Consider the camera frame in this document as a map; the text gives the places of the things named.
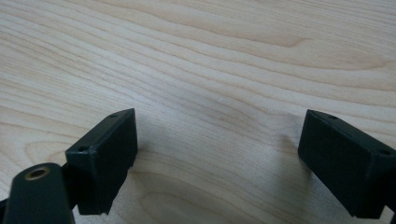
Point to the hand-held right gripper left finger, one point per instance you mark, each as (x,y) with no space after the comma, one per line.
(102,161)

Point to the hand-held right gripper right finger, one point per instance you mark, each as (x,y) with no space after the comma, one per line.
(345,165)

